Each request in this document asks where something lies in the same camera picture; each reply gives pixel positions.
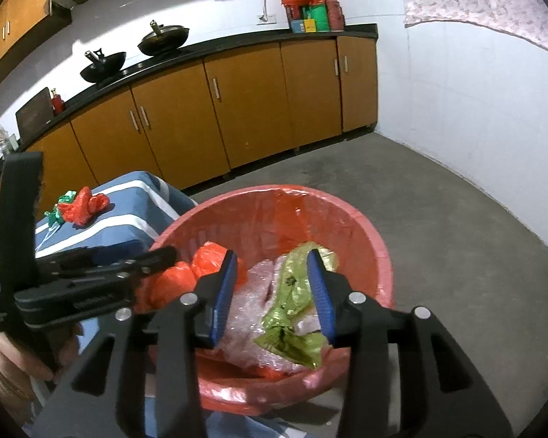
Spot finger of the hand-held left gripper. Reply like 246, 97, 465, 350
114, 264, 167, 290
35, 245, 179, 279

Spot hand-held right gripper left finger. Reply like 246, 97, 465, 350
30, 250, 238, 438

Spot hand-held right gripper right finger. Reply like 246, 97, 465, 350
307, 249, 514, 438

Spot clear bubble wrap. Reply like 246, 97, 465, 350
221, 258, 320, 370

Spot yellow-green plastic bag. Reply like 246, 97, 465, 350
254, 246, 341, 370

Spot red plastic basin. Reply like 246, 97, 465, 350
148, 185, 396, 416

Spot person's left hand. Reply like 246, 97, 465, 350
0, 324, 82, 381

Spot green foil wrapper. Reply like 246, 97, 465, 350
43, 190, 76, 226

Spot small red plastic bag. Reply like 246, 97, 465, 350
58, 186, 110, 228

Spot blue white striped tablecloth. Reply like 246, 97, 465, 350
20, 171, 279, 438

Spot dark wooden cutting board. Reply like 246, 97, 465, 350
15, 88, 54, 140

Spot orange wooden base cabinets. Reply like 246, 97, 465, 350
0, 36, 379, 279

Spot black open wok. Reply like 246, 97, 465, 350
80, 48, 128, 84

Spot black wok with lid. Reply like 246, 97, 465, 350
137, 20, 191, 57

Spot black kitchen countertop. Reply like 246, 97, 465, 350
0, 24, 379, 192

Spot red bag of packets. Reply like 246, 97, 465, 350
280, 0, 346, 34

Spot wooden wall cabinet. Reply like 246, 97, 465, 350
0, 0, 56, 84

